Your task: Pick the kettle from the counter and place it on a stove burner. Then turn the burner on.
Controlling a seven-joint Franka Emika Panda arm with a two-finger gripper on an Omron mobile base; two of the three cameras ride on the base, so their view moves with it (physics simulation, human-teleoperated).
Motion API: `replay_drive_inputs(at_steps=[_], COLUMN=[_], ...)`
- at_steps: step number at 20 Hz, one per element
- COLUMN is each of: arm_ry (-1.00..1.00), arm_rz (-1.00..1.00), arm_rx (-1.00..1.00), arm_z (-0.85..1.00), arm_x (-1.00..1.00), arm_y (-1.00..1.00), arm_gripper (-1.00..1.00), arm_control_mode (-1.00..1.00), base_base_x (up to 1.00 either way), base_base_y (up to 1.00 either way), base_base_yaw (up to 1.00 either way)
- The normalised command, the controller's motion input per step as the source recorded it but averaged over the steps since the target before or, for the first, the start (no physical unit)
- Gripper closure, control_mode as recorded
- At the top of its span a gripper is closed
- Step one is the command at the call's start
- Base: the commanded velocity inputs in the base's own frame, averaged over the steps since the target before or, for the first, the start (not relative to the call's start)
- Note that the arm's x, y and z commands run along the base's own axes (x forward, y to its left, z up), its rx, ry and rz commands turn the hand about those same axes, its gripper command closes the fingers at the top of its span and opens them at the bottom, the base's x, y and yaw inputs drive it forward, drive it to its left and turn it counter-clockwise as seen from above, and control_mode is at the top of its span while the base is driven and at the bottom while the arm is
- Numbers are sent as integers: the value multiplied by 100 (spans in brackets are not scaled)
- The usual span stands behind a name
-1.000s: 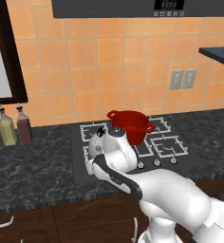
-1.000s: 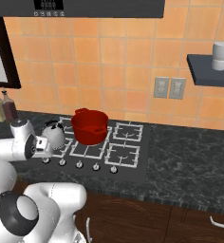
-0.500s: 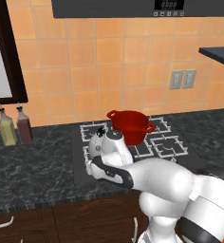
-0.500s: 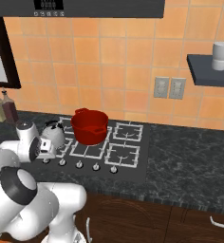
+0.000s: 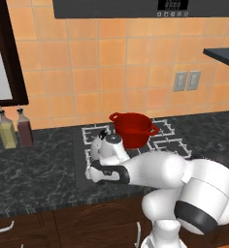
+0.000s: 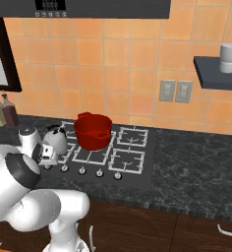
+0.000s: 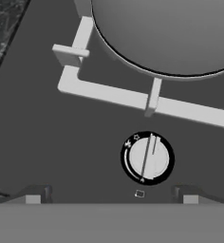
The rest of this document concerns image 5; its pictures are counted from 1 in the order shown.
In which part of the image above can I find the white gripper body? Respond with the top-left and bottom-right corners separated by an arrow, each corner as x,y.
88,138 -> 105,162

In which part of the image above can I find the black hob with grey grates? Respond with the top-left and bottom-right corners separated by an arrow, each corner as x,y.
72,117 -> 198,191

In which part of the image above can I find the dark red vinegar bottle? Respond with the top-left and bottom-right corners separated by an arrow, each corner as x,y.
16,107 -> 35,148

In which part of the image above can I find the dark wood cupboard door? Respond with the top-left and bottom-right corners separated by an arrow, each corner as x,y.
52,195 -> 153,248

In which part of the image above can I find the yellow oil bottle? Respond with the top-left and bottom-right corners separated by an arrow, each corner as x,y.
0,108 -> 18,150

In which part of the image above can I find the dark wood drawer front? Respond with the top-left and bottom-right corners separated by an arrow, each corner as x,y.
0,210 -> 56,248

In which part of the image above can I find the dark framed window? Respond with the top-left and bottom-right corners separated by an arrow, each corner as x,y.
0,0 -> 30,109

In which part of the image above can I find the dark grey extractor hood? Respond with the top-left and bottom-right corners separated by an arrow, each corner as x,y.
51,0 -> 229,19

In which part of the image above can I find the red pot with handles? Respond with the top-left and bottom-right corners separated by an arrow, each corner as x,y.
109,111 -> 160,149

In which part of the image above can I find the silver cupboard door handle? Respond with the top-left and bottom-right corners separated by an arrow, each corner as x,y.
134,221 -> 143,248

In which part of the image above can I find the grey wall socket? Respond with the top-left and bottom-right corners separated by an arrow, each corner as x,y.
173,71 -> 188,93
185,70 -> 202,92

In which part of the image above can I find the silver drawer handle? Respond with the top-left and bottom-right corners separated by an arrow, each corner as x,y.
0,220 -> 16,235

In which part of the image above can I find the dark wall shelf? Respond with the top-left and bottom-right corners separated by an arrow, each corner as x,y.
202,46 -> 229,71

